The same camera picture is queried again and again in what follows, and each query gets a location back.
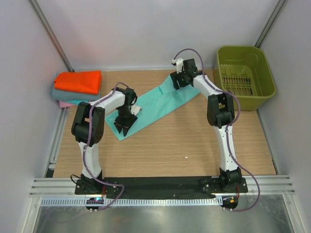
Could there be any teal t shirt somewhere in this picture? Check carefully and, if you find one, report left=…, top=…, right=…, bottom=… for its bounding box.
left=105, top=76, right=200, bottom=141

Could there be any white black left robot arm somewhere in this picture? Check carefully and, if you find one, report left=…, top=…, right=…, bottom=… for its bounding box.
left=71, top=87, right=139, bottom=194

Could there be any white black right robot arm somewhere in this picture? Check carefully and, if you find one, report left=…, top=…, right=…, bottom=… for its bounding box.
left=171, top=59, right=242, bottom=192

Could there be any orange folded t shirt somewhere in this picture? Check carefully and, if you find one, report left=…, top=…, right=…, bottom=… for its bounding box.
left=54, top=70, right=102, bottom=95

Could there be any green plastic basket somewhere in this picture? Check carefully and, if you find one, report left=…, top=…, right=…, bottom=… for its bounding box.
left=214, top=46, right=276, bottom=111

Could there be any pink folded t shirt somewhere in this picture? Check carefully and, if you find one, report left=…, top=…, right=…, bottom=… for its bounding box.
left=58, top=100, right=75, bottom=108

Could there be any grey folded t shirt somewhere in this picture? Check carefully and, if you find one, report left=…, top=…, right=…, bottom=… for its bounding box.
left=52, top=87, right=101, bottom=101

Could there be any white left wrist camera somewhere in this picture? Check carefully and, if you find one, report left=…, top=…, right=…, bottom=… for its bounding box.
left=130, top=104, right=142, bottom=116

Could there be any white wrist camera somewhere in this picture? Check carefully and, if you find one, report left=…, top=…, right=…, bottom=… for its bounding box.
left=130, top=104, right=142, bottom=116
left=172, top=58, right=184, bottom=74

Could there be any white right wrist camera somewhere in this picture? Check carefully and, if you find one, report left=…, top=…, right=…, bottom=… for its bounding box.
left=172, top=58, right=184, bottom=74

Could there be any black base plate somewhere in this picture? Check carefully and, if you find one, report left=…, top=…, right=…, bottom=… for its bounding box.
left=75, top=176, right=248, bottom=200

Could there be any white slotted cable duct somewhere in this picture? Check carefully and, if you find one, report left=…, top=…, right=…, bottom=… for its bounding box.
left=41, top=197, right=223, bottom=207

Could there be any aluminium frame rail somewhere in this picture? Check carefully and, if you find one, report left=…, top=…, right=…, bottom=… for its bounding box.
left=30, top=175, right=294, bottom=200

